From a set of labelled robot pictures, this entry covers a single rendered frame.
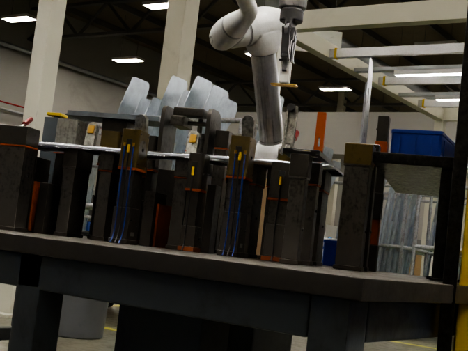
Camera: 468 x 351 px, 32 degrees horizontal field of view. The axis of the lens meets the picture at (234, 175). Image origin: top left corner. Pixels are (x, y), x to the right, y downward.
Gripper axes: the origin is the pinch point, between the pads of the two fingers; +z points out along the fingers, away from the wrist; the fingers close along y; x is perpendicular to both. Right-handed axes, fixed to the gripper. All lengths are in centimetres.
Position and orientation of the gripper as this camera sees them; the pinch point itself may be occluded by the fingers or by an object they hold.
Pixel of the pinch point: (285, 72)
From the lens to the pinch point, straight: 262.1
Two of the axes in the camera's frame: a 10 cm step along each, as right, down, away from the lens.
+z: -1.1, 9.9, -0.9
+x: 9.6, 0.8, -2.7
